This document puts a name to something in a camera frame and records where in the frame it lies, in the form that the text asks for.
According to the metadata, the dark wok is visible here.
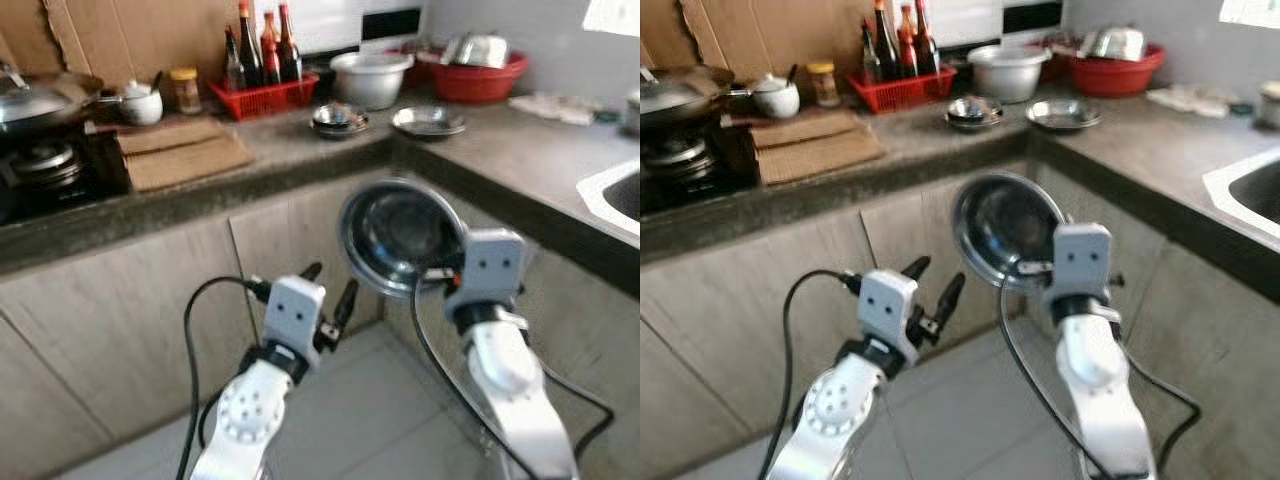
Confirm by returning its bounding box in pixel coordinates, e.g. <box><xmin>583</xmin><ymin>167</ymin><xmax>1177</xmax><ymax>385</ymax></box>
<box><xmin>640</xmin><ymin>65</ymin><xmax>753</xmax><ymax>131</ymax></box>
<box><xmin>0</xmin><ymin>72</ymin><xmax>131</xmax><ymax>136</ymax></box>

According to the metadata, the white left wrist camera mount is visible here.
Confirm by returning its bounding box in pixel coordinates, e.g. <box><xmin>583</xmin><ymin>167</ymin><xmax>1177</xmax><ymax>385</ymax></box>
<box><xmin>857</xmin><ymin>268</ymin><xmax>919</xmax><ymax>363</ymax></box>
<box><xmin>262</xmin><ymin>277</ymin><xmax>326</xmax><ymax>366</ymax></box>

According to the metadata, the white window frame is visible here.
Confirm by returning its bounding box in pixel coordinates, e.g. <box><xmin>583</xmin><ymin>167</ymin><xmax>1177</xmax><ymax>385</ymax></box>
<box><xmin>1220</xmin><ymin>0</ymin><xmax>1280</xmax><ymax>29</ymax></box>
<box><xmin>583</xmin><ymin>0</ymin><xmax>641</xmax><ymax>37</ymax></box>

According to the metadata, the steel wok lid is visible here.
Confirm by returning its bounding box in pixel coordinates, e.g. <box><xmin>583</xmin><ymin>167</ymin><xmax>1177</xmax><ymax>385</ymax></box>
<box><xmin>640</xmin><ymin>62</ymin><xmax>706</xmax><ymax>106</ymax></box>
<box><xmin>0</xmin><ymin>65</ymin><xmax>76</xmax><ymax>116</ymax></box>

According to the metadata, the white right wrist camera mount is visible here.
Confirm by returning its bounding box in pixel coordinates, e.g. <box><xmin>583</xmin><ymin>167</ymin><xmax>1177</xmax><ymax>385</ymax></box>
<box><xmin>1043</xmin><ymin>223</ymin><xmax>1113</xmax><ymax>301</ymax></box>
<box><xmin>445</xmin><ymin>228</ymin><xmax>528</xmax><ymax>309</ymax></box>

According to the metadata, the stainless steel double sink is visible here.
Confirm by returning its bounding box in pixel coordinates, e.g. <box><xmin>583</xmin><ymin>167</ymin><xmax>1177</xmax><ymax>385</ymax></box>
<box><xmin>577</xmin><ymin>160</ymin><xmax>641</xmax><ymax>241</ymax></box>
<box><xmin>1203</xmin><ymin>148</ymin><xmax>1280</xmax><ymax>241</ymax></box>

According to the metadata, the dark sauce bottle red label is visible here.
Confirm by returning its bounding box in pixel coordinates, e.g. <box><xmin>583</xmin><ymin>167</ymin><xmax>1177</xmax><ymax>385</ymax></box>
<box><xmin>915</xmin><ymin>0</ymin><xmax>941</xmax><ymax>76</ymax></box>
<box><xmin>277</xmin><ymin>3</ymin><xmax>303</xmax><ymax>83</ymax></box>

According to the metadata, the tall dark soy bottle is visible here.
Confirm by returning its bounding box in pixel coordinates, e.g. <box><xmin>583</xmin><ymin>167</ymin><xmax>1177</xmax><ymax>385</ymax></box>
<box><xmin>237</xmin><ymin>0</ymin><xmax>263</xmax><ymax>88</ymax></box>
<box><xmin>873</xmin><ymin>0</ymin><xmax>901</xmax><ymax>81</ymax></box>

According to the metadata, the crumpled beige cloth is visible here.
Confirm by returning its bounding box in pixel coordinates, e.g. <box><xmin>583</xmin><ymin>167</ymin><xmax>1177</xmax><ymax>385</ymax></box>
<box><xmin>1148</xmin><ymin>85</ymin><xmax>1231</xmax><ymax>114</ymax></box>
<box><xmin>510</xmin><ymin>93</ymin><xmax>596</xmax><ymax>126</ymax></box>

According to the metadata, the white ceramic condiment pot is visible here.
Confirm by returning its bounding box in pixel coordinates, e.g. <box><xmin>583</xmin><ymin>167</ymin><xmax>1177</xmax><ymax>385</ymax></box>
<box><xmin>118</xmin><ymin>72</ymin><xmax>166</xmax><ymax>127</ymax></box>
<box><xmin>750</xmin><ymin>65</ymin><xmax>801</xmax><ymax>121</ymax></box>

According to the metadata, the clear glass pourer bottle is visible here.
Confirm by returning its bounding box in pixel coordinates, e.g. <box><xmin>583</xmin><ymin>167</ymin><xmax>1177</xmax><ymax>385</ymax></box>
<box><xmin>225</xmin><ymin>25</ymin><xmax>246</xmax><ymax>91</ymax></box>
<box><xmin>860</xmin><ymin>20</ymin><xmax>881</xmax><ymax>83</ymax></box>

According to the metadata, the corrugated brown cardboard sheet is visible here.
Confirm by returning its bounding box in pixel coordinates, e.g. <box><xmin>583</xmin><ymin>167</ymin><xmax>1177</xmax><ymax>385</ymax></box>
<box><xmin>758</xmin><ymin>128</ymin><xmax>887</xmax><ymax>187</ymax></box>
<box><xmin>125</xmin><ymin>135</ymin><xmax>256</xmax><ymax>193</ymax></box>

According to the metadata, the red slotted bottle basket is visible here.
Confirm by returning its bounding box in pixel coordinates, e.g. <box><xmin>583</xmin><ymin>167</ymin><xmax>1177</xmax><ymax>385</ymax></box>
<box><xmin>848</xmin><ymin>65</ymin><xmax>958</xmax><ymax>114</ymax></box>
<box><xmin>208</xmin><ymin>72</ymin><xmax>321</xmax><ymax>121</ymax></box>

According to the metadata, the shallow steel bowl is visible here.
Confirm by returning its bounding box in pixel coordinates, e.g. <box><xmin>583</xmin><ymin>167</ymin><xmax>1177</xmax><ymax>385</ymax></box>
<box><xmin>314</xmin><ymin>103</ymin><xmax>367</xmax><ymax>129</ymax></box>
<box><xmin>947</xmin><ymin>95</ymin><xmax>1002</xmax><ymax>123</ymax></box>

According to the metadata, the aluminium cooking pot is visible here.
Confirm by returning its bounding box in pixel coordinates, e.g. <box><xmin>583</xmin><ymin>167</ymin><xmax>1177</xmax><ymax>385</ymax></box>
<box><xmin>330</xmin><ymin>50</ymin><xmax>414</xmax><ymax>111</ymax></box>
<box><xmin>968</xmin><ymin>45</ymin><xmax>1051</xmax><ymax>104</ymax></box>

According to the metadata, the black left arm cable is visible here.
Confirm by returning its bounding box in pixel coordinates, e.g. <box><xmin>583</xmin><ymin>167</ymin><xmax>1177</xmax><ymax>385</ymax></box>
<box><xmin>755</xmin><ymin>268</ymin><xmax>863</xmax><ymax>480</ymax></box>
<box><xmin>175</xmin><ymin>276</ymin><xmax>271</xmax><ymax>480</ymax></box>

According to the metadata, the black gas stove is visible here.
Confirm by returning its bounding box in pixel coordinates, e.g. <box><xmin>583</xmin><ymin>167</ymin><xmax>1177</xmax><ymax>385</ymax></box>
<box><xmin>0</xmin><ymin>128</ymin><xmax>131</xmax><ymax>226</ymax></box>
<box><xmin>640</xmin><ymin>118</ymin><xmax>763</xmax><ymax>216</ymax></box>

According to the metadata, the upright brown cardboard panel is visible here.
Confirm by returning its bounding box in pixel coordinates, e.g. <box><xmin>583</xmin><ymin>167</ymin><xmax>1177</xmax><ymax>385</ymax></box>
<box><xmin>640</xmin><ymin>0</ymin><xmax>876</xmax><ymax>91</ymax></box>
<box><xmin>0</xmin><ymin>0</ymin><xmax>241</xmax><ymax>96</ymax></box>

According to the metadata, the yellow lidded glass jar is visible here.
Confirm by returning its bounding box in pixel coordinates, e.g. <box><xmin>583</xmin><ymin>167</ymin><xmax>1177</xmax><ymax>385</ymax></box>
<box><xmin>170</xmin><ymin>67</ymin><xmax>203</xmax><ymax>114</ymax></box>
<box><xmin>806</xmin><ymin>62</ymin><xmax>839</xmax><ymax>108</ymax></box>

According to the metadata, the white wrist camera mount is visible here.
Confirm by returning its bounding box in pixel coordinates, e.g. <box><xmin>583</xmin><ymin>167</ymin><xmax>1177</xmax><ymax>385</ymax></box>
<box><xmin>857</xmin><ymin>268</ymin><xmax>919</xmax><ymax>363</ymax></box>
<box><xmin>1043</xmin><ymin>223</ymin><xmax>1113</xmax><ymax>301</ymax></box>
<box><xmin>262</xmin><ymin>277</ymin><xmax>326</xmax><ymax>366</ymax></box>
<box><xmin>445</xmin><ymin>228</ymin><xmax>528</xmax><ymax>309</ymax></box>

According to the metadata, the red plastic basin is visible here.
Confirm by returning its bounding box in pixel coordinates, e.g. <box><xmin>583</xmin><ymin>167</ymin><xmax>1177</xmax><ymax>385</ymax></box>
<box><xmin>425</xmin><ymin>48</ymin><xmax>528</xmax><ymax>104</ymax></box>
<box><xmin>1065</xmin><ymin>42</ymin><xmax>1166</xmax><ymax>98</ymax></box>

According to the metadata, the orange sauce bottle red cap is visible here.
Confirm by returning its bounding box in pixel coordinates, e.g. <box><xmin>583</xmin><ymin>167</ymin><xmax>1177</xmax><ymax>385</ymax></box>
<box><xmin>897</xmin><ymin>5</ymin><xmax>919</xmax><ymax>79</ymax></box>
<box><xmin>260</xmin><ymin>10</ymin><xmax>281</xmax><ymax>84</ymax></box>

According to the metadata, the flat brown cardboard sheet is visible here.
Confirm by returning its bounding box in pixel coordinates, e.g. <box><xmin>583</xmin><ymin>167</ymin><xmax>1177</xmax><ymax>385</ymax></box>
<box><xmin>750</xmin><ymin>110</ymin><xmax>863</xmax><ymax>149</ymax></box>
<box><xmin>116</xmin><ymin>118</ymin><xmax>229</xmax><ymax>156</ymax></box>

